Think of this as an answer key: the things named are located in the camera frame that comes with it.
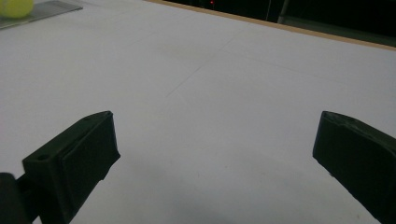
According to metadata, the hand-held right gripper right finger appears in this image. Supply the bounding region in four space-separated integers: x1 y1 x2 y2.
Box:
312 110 396 224

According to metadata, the clear plastic container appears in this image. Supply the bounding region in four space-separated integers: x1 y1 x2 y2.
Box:
0 0 84 31

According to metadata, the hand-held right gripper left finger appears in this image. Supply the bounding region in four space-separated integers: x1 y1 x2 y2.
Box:
21 110 121 224

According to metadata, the plain yellow tennis ball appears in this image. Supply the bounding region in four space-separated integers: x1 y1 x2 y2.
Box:
0 0 35 20

